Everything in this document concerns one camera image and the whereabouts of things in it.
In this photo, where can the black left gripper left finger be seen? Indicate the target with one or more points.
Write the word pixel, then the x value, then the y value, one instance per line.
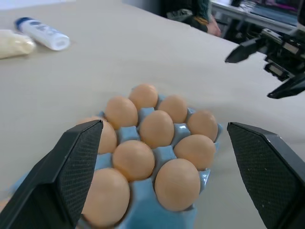
pixel 45 181

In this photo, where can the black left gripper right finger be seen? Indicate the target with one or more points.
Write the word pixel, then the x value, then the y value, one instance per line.
pixel 269 171

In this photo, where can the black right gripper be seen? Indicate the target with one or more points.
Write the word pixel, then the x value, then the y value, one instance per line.
pixel 286 56

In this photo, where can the brown egg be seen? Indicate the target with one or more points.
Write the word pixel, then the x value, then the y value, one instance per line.
pixel 202 125
pixel 156 128
pixel 133 159
pixel 172 108
pixel 177 184
pixel 106 198
pixel 143 95
pixel 121 112
pixel 195 151
pixel 107 140

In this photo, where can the blue egg carton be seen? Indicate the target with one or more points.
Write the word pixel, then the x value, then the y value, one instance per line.
pixel 163 152

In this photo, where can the person's bare hand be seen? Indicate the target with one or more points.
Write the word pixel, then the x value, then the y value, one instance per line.
pixel 214 26

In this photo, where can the grey background desk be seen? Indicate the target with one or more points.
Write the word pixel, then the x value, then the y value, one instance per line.
pixel 252 14

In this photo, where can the person in dark clothing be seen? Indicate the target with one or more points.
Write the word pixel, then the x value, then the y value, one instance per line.
pixel 190 12

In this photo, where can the cream soft bag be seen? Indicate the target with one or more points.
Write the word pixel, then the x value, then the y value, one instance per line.
pixel 14 45

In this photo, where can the white plastic bottle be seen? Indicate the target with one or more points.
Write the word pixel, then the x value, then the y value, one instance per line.
pixel 43 32

